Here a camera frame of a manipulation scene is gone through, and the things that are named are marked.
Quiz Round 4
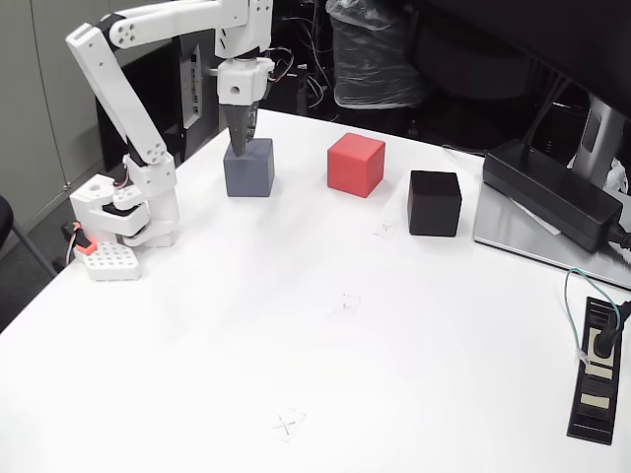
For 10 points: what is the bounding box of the gray cube block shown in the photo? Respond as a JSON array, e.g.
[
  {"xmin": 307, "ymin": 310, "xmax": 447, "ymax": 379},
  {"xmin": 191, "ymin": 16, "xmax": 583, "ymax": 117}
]
[{"xmin": 223, "ymin": 137, "xmax": 276, "ymax": 199}]

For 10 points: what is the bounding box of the black cube block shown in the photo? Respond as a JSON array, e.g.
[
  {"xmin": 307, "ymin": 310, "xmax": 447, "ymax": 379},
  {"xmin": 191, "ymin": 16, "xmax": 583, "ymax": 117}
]
[{"xmin": 407, "ymin": 169, "xmax": 463, "ymax": 237}]

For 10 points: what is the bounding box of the black flat panel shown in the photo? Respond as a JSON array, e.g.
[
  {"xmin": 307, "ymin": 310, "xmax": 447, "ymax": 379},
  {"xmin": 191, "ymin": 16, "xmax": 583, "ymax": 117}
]
[{"xmin": 94, "ymin": 38, "xmax": 186, "ymax": 171}]

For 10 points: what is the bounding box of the red cube block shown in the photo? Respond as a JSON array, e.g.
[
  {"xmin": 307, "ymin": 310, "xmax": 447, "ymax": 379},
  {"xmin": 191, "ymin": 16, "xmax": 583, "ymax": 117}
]
[{"xmin": 326, "ymin": 131, "xmax": 386, "ymax": 199}]

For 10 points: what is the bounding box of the clear tape X mark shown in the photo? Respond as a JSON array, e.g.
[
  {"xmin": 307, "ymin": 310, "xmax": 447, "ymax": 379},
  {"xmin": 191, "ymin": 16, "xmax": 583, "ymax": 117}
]
[
  {"xmin": 327, "ymin": 294, "xmax": 363, "ymax": 319},
  {"xmin": 373, "ymin": 218, "xmax": 399, "ymax": 242},
  {"xmin": 263, "ymin": 407, "xmax": 307, "ymax": 443}
]

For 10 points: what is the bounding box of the white perforated table clamp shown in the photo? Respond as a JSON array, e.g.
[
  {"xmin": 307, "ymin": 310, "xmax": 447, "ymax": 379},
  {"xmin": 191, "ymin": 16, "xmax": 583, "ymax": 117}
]
[{"xmin": 73, "ymin": 239, "xmax": 145, "ymax": 283}]

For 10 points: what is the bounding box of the black chair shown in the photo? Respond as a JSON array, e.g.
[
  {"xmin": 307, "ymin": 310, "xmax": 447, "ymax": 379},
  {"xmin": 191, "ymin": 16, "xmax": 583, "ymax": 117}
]
[{"xmin": 0, "ymin": 194, "xmax": 60, "ymax": 277}]

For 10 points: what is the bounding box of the black monitor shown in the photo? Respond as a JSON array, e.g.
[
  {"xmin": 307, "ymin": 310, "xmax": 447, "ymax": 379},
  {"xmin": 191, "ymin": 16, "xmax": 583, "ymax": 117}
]
[{"xmin": 413, "ymin": 0, "xmax": 631, "ymax": 119}]

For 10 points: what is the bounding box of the black power adapter brick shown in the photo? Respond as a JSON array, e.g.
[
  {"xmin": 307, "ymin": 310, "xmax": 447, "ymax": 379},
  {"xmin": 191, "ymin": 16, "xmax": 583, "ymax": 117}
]
[{"xmin": 481, "ymin": 138, "xmax": 625, "ymax": 252}]

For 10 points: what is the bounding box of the silver monitor stand neck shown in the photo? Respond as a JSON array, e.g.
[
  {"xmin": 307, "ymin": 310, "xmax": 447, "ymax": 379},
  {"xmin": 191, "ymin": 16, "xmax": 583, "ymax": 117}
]
[{"xmin": 566, "ymin": 96, "xmax": 630, "ymax": 188}]

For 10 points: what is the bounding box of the white crumpled paper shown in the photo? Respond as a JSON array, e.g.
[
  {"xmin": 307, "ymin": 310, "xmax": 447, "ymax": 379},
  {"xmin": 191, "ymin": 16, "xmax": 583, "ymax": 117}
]
[{"xmin": 604, "ymin": 157, "xmax": 631, "ymax": 198}]

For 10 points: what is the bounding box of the black power plug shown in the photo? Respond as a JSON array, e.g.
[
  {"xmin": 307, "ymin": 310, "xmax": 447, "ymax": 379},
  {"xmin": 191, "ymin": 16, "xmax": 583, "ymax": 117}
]
[{"xmin": 591, "ymin": 300, "xmax": 631, "ymax": 359}]

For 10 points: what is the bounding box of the black power strip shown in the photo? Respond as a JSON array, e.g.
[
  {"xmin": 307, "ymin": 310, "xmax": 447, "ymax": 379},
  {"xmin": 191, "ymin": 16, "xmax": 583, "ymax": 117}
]
[{"xmin": 566, "ymin": 295, "xmax": 628, "ymax": 444}]

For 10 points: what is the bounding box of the orange cable connector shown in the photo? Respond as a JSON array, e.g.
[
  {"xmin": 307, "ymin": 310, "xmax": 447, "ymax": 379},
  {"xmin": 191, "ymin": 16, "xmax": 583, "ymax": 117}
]
[{"xmin": 61, "ymin": 221, "xmax": 98, "ymax": 255}]

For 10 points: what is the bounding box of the silver monitor base plate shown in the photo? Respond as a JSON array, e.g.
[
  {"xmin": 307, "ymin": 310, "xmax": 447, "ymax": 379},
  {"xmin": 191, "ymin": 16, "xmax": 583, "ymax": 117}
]
[{"xmin": 472, "ymin": 184, "xmax": 631, "ymax": 290}]

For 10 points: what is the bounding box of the green thin cable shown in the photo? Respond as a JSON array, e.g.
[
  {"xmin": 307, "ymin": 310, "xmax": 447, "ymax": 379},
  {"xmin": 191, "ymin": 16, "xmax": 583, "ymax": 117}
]
[{"xmin": 563, "ymin": 268, "xmax": 620, "ymax": 366}]

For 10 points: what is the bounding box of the black adapter power cable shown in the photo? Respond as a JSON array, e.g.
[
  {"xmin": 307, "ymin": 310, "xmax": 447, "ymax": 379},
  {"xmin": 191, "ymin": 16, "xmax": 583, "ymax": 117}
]
[{"xmin": 608, "ymin": 224, "xmax": 631, "ymax": 253}]

